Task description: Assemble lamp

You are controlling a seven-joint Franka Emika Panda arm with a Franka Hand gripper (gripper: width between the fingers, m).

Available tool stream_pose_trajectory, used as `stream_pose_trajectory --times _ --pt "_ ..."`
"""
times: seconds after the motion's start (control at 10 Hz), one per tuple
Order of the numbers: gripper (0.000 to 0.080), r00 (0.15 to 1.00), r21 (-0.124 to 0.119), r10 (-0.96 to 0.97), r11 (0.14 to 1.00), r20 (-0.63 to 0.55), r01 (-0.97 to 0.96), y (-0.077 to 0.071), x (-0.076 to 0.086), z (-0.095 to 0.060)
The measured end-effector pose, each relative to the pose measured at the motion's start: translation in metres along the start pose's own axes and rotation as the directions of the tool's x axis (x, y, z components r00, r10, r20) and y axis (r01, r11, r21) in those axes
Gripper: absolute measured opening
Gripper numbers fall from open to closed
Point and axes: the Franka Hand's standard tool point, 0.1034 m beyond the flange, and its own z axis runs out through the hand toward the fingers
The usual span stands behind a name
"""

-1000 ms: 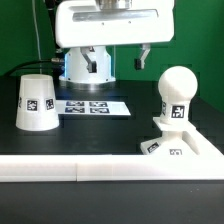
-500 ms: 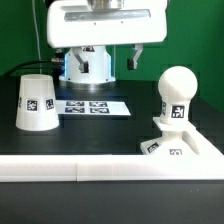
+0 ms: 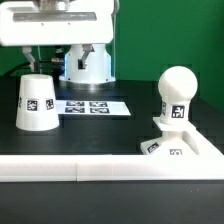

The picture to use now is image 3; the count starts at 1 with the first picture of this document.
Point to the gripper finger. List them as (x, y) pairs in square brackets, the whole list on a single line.
[(85, 50), (34, 64)]

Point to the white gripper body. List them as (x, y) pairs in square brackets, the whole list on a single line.
[(22, 23)]

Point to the white lamp shade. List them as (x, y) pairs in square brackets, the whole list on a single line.
[(36, 109)]

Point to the white lamp bulb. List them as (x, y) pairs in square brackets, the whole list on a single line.
[(177, 86)]

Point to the white lamp base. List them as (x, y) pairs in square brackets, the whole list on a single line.
[(170, 143)]

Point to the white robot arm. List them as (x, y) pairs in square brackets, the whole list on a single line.
[(100, 70)]

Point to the tag marker sheet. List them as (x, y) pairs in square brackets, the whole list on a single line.
[(111, 108)]

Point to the white L-shaped fence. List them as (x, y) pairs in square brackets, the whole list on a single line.
[(207, 164)]

